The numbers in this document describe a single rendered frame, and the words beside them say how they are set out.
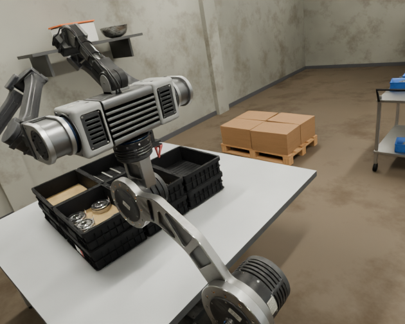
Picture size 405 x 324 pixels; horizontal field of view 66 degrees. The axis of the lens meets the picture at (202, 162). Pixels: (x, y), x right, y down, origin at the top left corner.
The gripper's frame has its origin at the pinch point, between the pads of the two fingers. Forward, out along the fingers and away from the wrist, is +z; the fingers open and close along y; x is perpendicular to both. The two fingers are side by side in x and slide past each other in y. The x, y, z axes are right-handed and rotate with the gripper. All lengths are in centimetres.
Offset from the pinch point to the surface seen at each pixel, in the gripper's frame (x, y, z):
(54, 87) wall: -262, -43, -39
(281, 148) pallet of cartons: -64, -203, 73
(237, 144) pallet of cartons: -130, -200, 73
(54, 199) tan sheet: -64, 40, 22
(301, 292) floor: 46, -55, 108
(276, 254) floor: 14, -75, 105
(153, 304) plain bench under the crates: 42, 41, 42
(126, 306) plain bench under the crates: 34, 49, 42
